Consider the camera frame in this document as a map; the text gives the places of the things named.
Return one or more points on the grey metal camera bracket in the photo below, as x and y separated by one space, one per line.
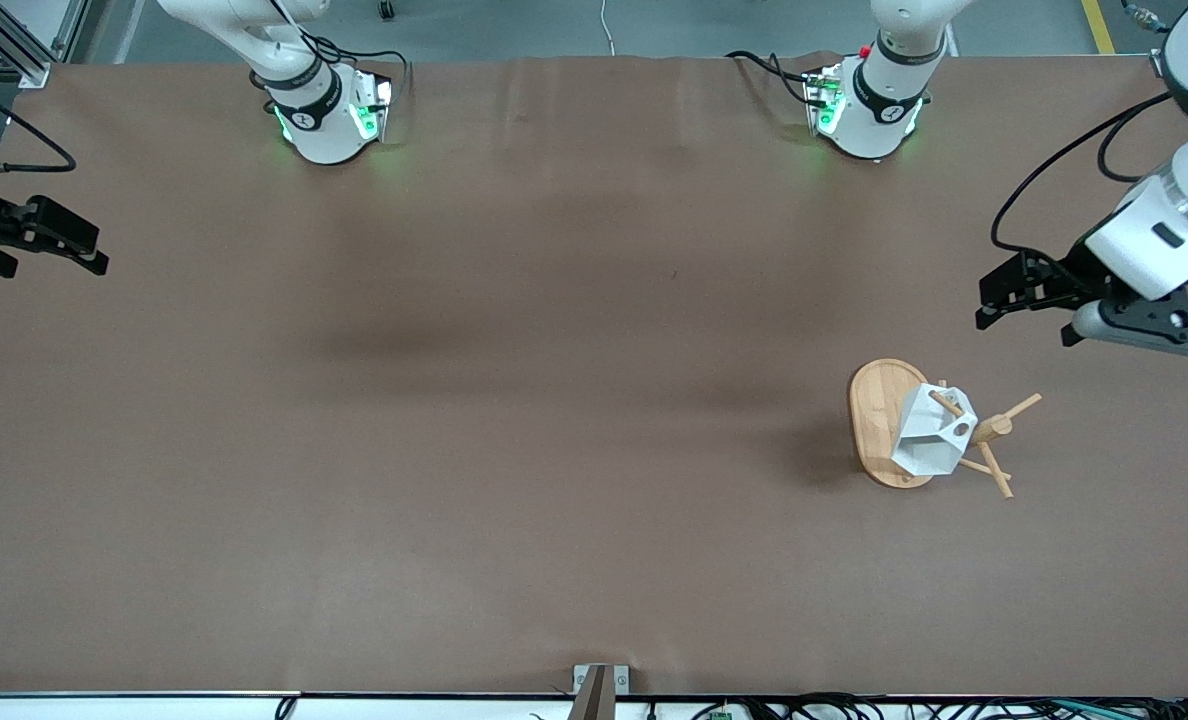
600 690

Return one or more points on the white faceted cup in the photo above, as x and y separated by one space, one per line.
929 445

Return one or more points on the aluminium frame profile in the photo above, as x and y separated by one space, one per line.
14 50

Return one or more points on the brown table cover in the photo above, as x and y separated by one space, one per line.
554 450

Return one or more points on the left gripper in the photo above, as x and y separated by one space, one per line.
1076 267

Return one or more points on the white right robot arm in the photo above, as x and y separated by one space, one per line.
319 125

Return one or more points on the wooden cup rack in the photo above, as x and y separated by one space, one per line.
879 420

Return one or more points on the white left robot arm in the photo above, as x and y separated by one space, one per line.
874 110

